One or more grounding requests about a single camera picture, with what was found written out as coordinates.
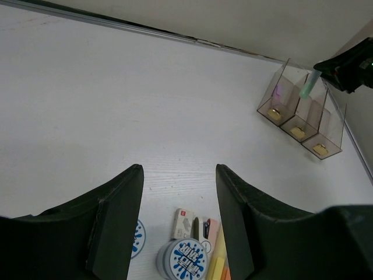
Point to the left blue slime jar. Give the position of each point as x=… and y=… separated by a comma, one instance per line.
x=139, y=239

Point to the pink highlighter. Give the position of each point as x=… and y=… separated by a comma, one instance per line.
x=278, y=91

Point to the right blue slime jar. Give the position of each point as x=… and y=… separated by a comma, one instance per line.
x=182, y=259

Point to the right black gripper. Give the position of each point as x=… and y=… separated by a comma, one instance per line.
x=350, y=69

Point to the white staple box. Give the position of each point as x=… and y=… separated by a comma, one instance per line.
x=183, y=221

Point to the middle clear organizer bin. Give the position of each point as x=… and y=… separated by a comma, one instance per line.
x=307, y=117

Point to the yellow highlighter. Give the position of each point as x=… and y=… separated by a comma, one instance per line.
x=218, y=258

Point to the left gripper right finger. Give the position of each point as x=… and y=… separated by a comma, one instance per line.
x=268, y=239

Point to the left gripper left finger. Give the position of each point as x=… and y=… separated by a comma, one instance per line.
x=89, y=237

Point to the orange highlighter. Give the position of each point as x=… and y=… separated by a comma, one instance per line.
x=226, y=274

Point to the clear organizer bin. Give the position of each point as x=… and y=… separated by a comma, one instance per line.
x=281, y=98
x=307, y=117
x=328, y=139

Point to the pink mini stapler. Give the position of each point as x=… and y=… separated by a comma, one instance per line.
x=205, y=231

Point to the green highlighter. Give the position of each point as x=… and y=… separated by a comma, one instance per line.
x=309, y=84

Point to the right clear organizer bin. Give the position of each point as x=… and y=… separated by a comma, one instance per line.
x=328, y=139

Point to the aluminium rail back edge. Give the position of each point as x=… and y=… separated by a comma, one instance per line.
x=49, y=8

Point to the blue slime jar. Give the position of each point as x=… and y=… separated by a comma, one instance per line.
x=182, y=259
x=139, y=239

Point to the left clear organizer bin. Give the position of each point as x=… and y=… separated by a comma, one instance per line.
x=281, y=98

